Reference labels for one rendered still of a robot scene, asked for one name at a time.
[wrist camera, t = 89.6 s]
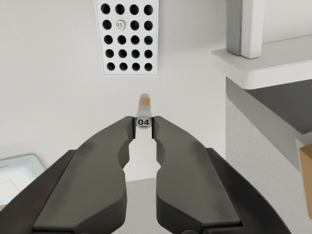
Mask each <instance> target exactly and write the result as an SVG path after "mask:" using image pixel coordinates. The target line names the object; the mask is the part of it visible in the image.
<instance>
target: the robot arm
mask: <svg viewBox="0 0 312 234"><path fill-rule="evenodd" d="M151 126H152V139H154V140H155V142H156V161H157V162H158V163H159V164H160V166H161V167H160V169H159V170H158V171H157V173H156V219H157V222H158V223H159V225H160V226H162V227H163V228H165V229H166V230H168V231H170V232H171V233H172V234H292V233H291V232H290V230H289V229H288V227H287V225H286V224H285V223H284V221H283V220H282V218H281V217H280V216H279V214H278V213H277V212H276V210H275V209H274V208H273V207H272V205H271V204H270V203H269V202H268V201H267V199H266V198H265V197H264V196H263V195H262V194H261V193H260V192H259V191H258V190H257V189H256V188H255V187H254V186H253V185H252V184H251V183H250V182H249V181H248V180H247V179H245V178H244V177H243V176H242V175H241V174H240V173H239V172H238V171H237V170H236V169H235V168H234V167H233V166H231V165H230V164H229V163H228V162H227V161H226V160H225V159H224V158H223V157H222V156H221V155H220V154H218V153H217V152H216V151H215V150H214V149H213V148H206V147H205V146H204V145H203V144H202V143H201V142H200V141H199V140H198V139H196V138H195V137H194V136H192V135H191V134H190V133H188V132H187V131H185V130H184V129H182V128H180V127H178V126H177V125H175V124H173V123H171V122H170V121H168V120H166V119H165V118H163V117H161V116H155V117H152V125H151ZM135 138H136V117H133V116H126V117H124V118H122V119H120V120H118V121H117V122H115V123H113V124H111V125H110V126H108V127H106V128H104V129H102V130H101V131H99V132H97V133H96V134H94V135H93V136H91V137H90V138H89V139H87V140H86V141H85V142H84V143H83V144H82V145H80V146H79V147H78V148H77V149H70V150H68V151H67V152H66V153H65V154H63V155H62V156H61V157H60V158H59V159H58V160H57V161H56V162H54V163H53V164H52V165H51V166H50V167H49V168H47V169H46V170H45V171H44V172H43V173H42V174H40V175H39V176H38V177H37V178H36V179H35V180H33V181H32V182H31V183H30V184H29V185H27V186H26V187H25V188H24V189H23V190H22V191H21V192H19V193H18V194H17V195H16V196H15V197H14V198H13V199H12V200H11V201H10V202H9V203H8V204H7V205H6V206H5V207H4V208H3V209H2V210H1V211H0V234H111V233H113V232H114V231H116V230H117V229H119V228H120V227H121V226H122V225H123V224H124V222H125V219H126V209H127V190H126V179H125V172H124V171H123V169H124V167H125V165H126V164H127V163H128V162H129V160H130V154H129V144H130V143H131V142H132V141H133V139H135Z"/></svg>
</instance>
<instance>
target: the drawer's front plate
mask: <svg viewBox="0 0 312 234"><path fill-rule="evenodd" d="M211 65H213V66H214V67H215V68H216V69H218V70H219V71H220V72H222V73H223V74H224V75H226V76H227V77H228V78H230V79H231V80H232V81H234V82H235V83H236V84H237V85H239V86H240V87H241V88H243V89H248V90H250V89H257V88H262V87H268V86H273V85H280V84H286V83H291V82H297V81H302V80H308V79H312V35H306V36H301V37H296V38H291V39H285V40H279V41H274V42H269V43H264V44H262V47H261V56H260V57H257V58H247V57H244V56H242V55H240V56H238V55H235V54H233V53H231V52H228V51H227V48H223V49H218V50H213V51H211Z"/></svg>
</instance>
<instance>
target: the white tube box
mask: <svg viewBox="0 0 312 234"><path fill-rule="evenodd" d="M94 6H95V15H96V23H97V34H98V42H99V50H100V58H101V67H102V75H103V76H106V77H157V50H158V10H159V0H94ZM118 20H123V21H124V22H125V28H124V29H123V30H121V31H119V30H117V29H116V28H115V23H116V21H118Z"/></svg>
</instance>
